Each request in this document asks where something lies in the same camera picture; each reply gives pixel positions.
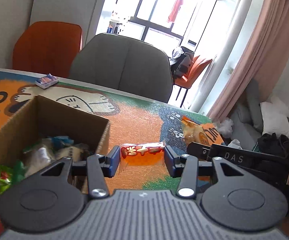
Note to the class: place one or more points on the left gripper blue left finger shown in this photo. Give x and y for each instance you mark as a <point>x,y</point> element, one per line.
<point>96,168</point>

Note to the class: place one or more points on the small grey snack packet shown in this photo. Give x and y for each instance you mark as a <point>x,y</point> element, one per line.
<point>77,152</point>

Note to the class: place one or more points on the red hanging garment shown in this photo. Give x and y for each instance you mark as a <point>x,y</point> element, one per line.
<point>176,7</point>

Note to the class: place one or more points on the grey upholstered chair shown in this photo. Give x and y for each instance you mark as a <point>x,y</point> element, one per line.
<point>124,64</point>

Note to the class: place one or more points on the beige bread snack pack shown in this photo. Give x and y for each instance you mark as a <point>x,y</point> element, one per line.
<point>193,132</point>

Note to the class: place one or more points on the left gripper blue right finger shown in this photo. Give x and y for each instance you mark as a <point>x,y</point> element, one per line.
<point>188,168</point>

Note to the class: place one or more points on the brown cardboard box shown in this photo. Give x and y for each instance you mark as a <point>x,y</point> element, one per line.
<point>49,134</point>

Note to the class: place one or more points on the colourful cat table mat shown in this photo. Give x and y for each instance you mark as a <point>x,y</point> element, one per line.
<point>127,214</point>

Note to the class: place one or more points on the black grey backpack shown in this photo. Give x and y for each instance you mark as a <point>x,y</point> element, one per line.
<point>180,61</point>

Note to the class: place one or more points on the white pillow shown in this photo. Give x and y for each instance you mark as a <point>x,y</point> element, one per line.
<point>273,120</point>

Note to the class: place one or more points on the green snack packet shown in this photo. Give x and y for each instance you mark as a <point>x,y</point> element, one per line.
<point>10,176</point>

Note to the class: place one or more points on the orange dining chair far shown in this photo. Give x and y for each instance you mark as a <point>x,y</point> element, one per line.
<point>194,69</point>

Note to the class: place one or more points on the white black snack pack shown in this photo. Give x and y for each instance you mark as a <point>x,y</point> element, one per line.
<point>40,157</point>

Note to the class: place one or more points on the pink curtain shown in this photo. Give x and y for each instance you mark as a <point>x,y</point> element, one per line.
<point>263,59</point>

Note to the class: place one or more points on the white plastic bags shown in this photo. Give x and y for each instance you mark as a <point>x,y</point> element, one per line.
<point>225,129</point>

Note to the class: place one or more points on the black bag on floor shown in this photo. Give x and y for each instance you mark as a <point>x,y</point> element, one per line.
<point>271,144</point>

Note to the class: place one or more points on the orange chair by wall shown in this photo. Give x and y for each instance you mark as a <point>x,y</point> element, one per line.
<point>47,47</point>

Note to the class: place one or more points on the grey sofa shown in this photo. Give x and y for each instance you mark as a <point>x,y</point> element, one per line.
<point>247,116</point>

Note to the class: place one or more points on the orange snack packet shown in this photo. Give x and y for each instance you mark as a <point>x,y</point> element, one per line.
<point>147,154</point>

